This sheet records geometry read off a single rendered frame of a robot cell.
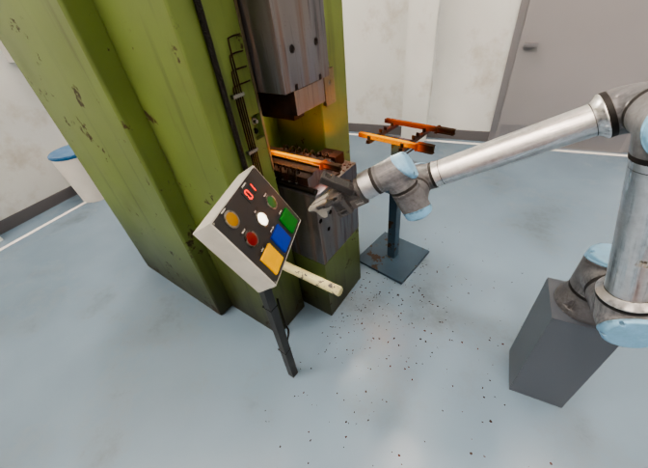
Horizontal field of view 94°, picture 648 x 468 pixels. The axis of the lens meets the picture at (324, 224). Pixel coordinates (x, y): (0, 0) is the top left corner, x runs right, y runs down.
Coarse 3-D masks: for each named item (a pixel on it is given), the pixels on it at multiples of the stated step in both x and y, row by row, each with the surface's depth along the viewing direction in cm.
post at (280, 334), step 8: (264, 296) 123; (272, 296) 127; (264, 304) 128; (272, 304) 128; (272, 312) 130; (272, 320) 134; (280, 320) 137; (272, 328) 140; (280, 328) 139; (280, 336) 141; (280, 344) 147; (288, 344) 150; (288, 352) 153; (288, 360) 155; (288, 368) 160; (296, 368) 165
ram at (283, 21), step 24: (240, 0) 102; (264, 0) 97; (288, 0) 102; (312, 0) 111; (264, 24) 102; (288, 24) 105; (312, 24) 115; (264, 48) 107; (288, 48) 108; (312, 48) 118; (264, 72) 113; (288, 72) 112; (312, 72) 122
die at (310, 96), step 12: (312, 84) 124; (264, 96) 127; (276, 96) 123; (288, 96) 119; (300, 96) 120; (312, 96) 127; (324, 96) 133; (264, 108) 131; (276, 108) 127; (288, 108) 123; (300, 108) 122
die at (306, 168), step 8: (288, 152) 162; (296, 152) 161; (280, 160) 156; (288, 160) 155; (296, 160) 152; (328, 160) 150; (304, 168) 147; (312, 168) 146; (280, 176) 150; (296, 176) 143; (304, 176) 143; (312, 176) 143; (320, 176) 148; (304, 184) 144; (312, 184) 145
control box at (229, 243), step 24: (240, 192) 96; (264, 192) 106; (216, 216) 84; (240, 216) 92; (216, 240) 85; (240, 240) 88; (264, 240) 96; (240, 264) 89; (264, 264) 92; (264, 288) 94
